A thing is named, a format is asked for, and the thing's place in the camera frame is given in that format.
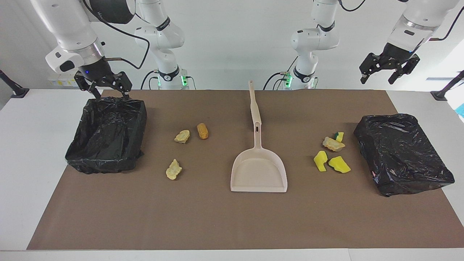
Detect black bag lined bin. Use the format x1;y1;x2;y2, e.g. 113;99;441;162
65;96;148;175

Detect brown table mat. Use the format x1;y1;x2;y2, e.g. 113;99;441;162
26;89;464;250

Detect black bag bin pink tear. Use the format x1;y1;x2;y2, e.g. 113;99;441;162
353;113;455;197

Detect black stand pole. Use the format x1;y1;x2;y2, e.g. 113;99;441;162
430;70;464;102
0;69;30;99

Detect black base cable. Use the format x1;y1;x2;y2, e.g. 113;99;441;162
140;70;158;90
263;56;299;90

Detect white box yellow labels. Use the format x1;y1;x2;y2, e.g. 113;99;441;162
48;74;79;87

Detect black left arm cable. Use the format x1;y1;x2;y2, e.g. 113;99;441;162
430;5;464;41

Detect pale yellow chunk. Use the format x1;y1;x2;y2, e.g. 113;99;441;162
174;129;191;144
166;158;183;181

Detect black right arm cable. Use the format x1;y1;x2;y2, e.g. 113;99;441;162
82;0;150;70

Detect beige plastic dustpan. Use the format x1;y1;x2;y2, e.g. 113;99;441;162
231;122;288;193

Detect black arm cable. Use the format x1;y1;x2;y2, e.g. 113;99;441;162
82;0;150;70
430;5;464;41

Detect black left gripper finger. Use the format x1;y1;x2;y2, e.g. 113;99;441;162
359;53;385;84
388;54;421;85

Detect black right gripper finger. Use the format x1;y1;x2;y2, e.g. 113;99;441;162
74;74;102;100
106;71;133;100

